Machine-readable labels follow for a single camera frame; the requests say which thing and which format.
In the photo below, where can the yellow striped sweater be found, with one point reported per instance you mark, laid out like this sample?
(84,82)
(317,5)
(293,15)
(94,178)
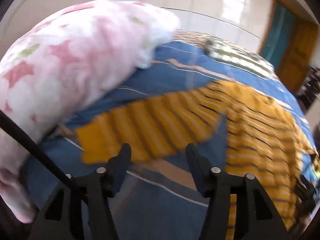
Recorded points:
(250,120)

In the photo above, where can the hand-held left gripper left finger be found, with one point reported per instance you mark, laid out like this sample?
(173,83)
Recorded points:
(123,163)

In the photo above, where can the patterned pillow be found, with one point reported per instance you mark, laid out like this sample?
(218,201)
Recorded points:
(237,52)

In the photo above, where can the wooden door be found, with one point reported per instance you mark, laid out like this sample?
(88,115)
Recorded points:
(295,55)

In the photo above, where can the pink floral quilt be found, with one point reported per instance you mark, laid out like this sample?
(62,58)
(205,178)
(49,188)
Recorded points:
(62,67)

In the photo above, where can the cluttered shelf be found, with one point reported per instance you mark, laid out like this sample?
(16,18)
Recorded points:
(310,87)

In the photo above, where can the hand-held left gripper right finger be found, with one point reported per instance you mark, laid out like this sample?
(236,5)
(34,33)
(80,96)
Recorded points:
(196,167)

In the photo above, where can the blue plaid bedsheet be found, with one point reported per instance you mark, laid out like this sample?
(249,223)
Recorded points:
(160,77)

